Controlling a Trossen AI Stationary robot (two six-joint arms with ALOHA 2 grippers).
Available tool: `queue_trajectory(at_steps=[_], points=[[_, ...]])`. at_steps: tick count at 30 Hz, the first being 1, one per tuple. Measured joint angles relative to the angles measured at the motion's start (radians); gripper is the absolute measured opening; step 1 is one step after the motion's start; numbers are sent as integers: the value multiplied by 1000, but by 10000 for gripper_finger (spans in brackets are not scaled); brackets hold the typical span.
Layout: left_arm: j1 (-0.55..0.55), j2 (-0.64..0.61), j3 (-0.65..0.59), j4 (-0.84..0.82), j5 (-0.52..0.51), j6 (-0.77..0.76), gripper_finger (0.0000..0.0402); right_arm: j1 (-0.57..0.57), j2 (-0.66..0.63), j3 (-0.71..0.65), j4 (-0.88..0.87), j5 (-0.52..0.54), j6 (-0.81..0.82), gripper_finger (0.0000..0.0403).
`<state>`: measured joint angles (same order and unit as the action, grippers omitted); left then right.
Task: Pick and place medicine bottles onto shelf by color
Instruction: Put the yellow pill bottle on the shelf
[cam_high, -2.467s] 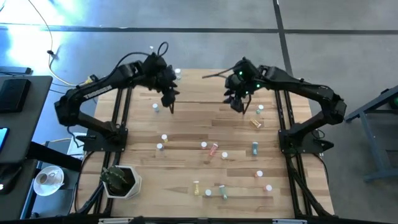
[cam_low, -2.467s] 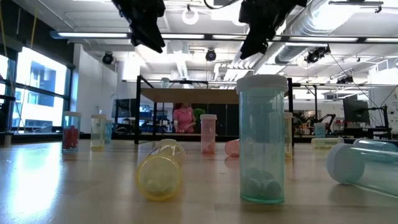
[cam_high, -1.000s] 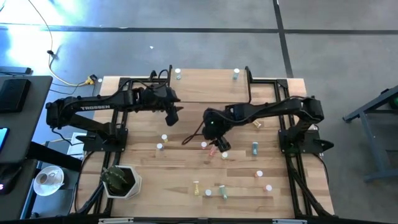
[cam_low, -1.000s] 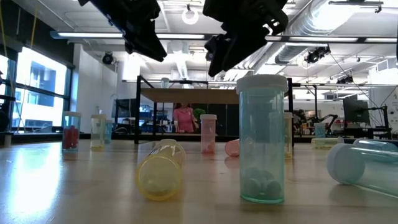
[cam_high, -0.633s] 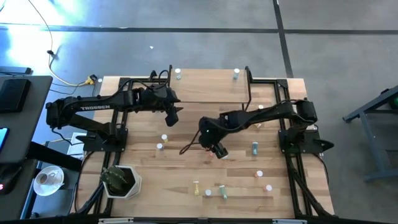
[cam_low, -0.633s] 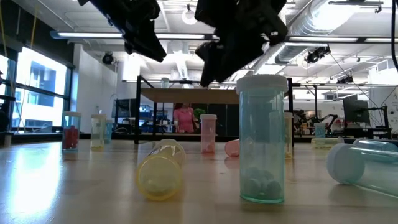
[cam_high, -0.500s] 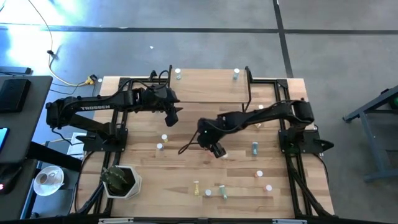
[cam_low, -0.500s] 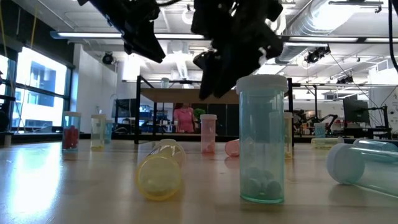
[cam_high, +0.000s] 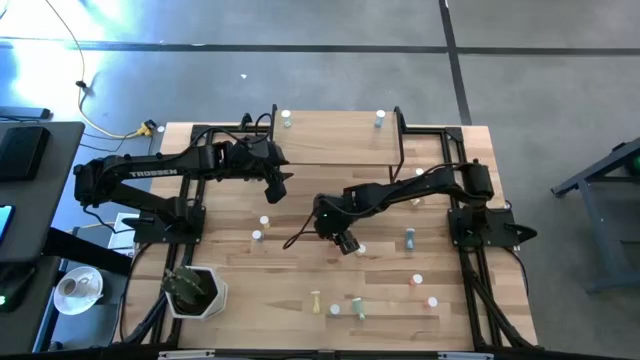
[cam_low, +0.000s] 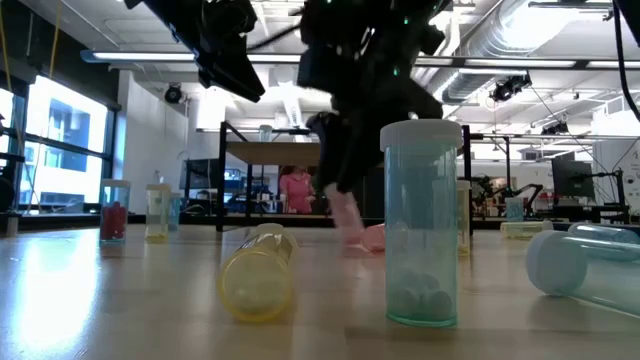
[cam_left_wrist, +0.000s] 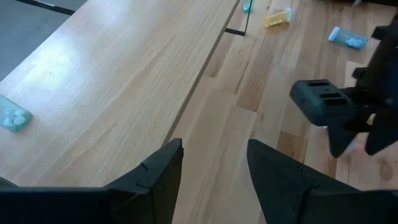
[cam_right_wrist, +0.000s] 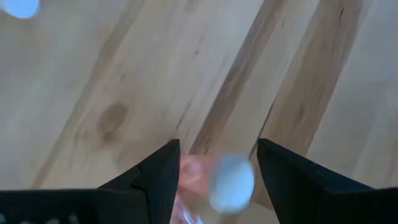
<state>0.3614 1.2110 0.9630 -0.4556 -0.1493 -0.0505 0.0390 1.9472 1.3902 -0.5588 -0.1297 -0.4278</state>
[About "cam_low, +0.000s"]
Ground long ceiling light bar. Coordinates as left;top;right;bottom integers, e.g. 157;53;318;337
79;48;640;71

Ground black round spotlight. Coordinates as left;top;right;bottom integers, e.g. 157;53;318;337
163;83;184;105

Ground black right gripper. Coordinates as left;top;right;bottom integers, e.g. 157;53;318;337
298;0;446;193

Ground black computer monitor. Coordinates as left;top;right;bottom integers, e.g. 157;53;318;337
551;158;596;200
179;158;221;191

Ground wooden shelf with black legs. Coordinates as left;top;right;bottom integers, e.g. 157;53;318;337
216;121;474;237

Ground yellow hanging strap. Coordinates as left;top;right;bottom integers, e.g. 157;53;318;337
48;0;64;80
0;0;12;94

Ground black track light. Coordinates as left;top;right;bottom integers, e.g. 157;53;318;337
488;73;534;104
540;119;571;136

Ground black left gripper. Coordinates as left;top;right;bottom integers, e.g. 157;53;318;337
127;0;266;103

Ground person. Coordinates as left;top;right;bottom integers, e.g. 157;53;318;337
278;165;317;215

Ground yellow medicine bottle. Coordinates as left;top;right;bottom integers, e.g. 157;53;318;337
499;219;555;241
145;183;173;244
456;179;473;256
217;222;300;324

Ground red pill bottle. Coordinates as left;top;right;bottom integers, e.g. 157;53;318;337
99;178;132;245

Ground silver ventilation duct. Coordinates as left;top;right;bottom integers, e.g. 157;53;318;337
439;0;556;104

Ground large window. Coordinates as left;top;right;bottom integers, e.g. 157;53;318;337
0;74;120;217

